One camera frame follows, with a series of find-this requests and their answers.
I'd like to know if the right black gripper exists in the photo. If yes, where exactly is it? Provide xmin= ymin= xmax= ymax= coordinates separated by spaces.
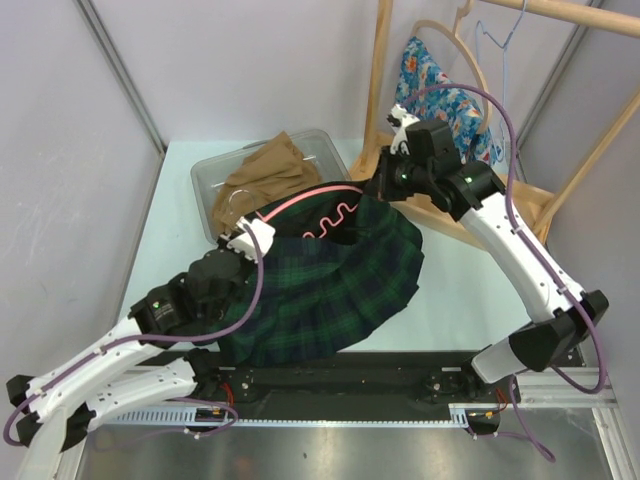
xmin=363 ymin=145 xmax=433 ymax=202

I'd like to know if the blue floral skirt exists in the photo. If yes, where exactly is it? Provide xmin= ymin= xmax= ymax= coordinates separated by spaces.
xmin=395 ymin=36 xmax=504 ymax=166

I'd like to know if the pink plastic hanger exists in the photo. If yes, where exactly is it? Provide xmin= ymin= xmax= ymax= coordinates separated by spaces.
xmin=216 ymin=181 xmax=364 ymax=239

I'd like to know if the green plaid garment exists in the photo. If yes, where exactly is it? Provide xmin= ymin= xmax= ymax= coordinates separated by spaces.
xmin=218 ymin=195 xmax=424 ymax=367

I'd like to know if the beige wooden hanger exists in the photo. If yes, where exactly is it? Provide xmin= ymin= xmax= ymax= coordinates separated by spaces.
xmin=408 ymin=0 xmax=494 ymax=136

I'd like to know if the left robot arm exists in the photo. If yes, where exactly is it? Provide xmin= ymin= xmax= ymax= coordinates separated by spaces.
xmin=3 ymin=247 xmax=264 ymax=451

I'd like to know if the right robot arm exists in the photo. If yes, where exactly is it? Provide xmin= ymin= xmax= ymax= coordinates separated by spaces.
xmin=367 ymin=109 xmax=609 ymax=401

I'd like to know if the clear plastic tray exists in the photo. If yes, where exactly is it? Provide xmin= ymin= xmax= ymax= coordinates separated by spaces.
xmin=190 ymin=129 xmax=350 ymax=244

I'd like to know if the tan folded garment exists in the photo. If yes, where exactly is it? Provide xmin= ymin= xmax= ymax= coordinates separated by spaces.
xmin=211 ymin=131 xmax=323 ymax=234

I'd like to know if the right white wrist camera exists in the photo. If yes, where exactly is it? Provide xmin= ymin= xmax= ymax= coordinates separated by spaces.
xmin=387 ymin=104 xmax=420 ymax=156

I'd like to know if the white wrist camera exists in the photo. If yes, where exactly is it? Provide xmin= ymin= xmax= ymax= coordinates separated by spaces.
xmin=387 ymin=104 xmax=420 ymax=156
xmin=218 ymin=217 xmax=276 ymax=263

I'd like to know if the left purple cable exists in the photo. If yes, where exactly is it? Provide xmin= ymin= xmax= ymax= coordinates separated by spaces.
xmin=2 ymin=224 xmax=266 ymax=447

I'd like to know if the purple cable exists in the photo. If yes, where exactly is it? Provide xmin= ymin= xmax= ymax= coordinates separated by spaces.
xmin=399 ymin=83 xmax=609 ymax=464
xmin=2 ymin=224 xmax=266 ymax=447

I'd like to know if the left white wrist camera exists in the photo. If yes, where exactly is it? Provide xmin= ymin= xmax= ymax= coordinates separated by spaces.
xmin=218 ymin=217 xmax=276 ymax=263

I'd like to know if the blue wire hanger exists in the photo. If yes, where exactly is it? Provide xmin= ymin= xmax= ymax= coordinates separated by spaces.
xmin=474 ymin=1 xmax=528 ymax=162

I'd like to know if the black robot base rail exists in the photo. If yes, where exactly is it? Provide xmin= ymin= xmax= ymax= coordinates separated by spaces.
xmin=192 ymin=351 xmax=523 ymax=433

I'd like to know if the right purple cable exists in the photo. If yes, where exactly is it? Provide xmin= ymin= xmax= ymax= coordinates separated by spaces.
xmin=399 ymin=83 xmax=609 ymax=464

